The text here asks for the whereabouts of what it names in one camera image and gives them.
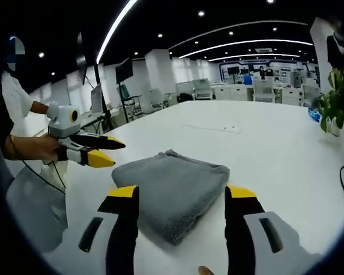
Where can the grey towel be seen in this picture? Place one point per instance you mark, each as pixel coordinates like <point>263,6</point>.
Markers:
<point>175,189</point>

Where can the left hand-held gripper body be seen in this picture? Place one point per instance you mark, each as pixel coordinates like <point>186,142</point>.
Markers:
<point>64,126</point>

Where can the white table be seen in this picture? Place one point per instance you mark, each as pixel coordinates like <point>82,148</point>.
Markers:
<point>246,149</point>

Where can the blue packet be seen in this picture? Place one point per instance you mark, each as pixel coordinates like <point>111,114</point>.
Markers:
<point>314,114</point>

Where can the black bag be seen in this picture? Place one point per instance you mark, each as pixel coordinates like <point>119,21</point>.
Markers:
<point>185,97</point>

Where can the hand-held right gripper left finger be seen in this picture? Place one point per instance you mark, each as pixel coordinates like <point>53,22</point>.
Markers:
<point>120,235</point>

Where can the green potted plant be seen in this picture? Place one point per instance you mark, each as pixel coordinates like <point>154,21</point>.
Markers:
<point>338,109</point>

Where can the blue container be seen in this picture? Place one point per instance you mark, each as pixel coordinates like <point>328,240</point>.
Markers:
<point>247,79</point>

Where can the white office chair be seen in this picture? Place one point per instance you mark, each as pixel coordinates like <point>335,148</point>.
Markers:
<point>203,89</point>
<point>311,94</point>
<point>263,90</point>

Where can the person's left hand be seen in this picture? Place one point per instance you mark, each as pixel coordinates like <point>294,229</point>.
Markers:
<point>46,147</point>

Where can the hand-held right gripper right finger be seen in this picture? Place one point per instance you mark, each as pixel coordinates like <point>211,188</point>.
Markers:
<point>240,229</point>

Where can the person's right hand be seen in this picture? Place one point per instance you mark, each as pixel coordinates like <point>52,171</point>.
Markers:
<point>205,271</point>

